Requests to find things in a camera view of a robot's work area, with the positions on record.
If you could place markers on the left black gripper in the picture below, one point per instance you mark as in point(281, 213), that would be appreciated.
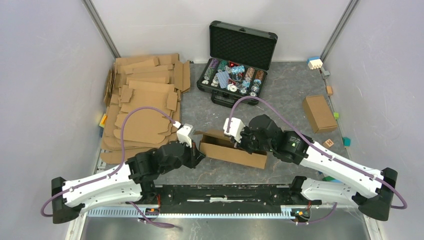
point(195, 155)

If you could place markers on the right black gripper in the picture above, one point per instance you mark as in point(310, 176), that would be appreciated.
point(241, 144)

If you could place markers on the cardboard box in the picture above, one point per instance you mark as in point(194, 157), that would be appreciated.
point(215, 145)
point(319, 115)

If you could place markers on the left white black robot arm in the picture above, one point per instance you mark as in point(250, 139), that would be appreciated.
point(131, 182)

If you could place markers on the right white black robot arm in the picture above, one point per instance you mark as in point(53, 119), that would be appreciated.
point(370, 190)

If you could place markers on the folded closed cardboard box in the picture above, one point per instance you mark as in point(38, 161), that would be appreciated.
point(319, 115)

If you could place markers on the wooden letter block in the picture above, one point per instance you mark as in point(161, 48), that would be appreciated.
point(328, 143)

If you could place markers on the stack of flat cardboard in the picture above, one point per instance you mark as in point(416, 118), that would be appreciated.
point(142, 96)

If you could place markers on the green small cube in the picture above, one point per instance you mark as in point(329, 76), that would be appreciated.
point(336, 115)

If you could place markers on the orange yellow block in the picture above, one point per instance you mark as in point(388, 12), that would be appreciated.
point(102, 124)

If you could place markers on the black poker chip case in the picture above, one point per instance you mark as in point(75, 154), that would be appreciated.
point(239, 60)

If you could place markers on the small wooden cube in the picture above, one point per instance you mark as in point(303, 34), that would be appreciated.
point(329, 90)

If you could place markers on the blue green block stack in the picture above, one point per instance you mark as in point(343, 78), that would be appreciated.
point(330, 179)

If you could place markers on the teal small cube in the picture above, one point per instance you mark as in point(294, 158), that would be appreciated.
point(346, 141)

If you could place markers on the blue white toy block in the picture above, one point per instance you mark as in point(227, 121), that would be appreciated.
point(314, 63)

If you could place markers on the grey small block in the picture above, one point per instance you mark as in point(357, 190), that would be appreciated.
point(324, 74)

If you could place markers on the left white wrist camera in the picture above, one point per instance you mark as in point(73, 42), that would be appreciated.
point(184, 133)

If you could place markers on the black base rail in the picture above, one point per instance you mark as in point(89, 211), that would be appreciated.
point(224, 199)

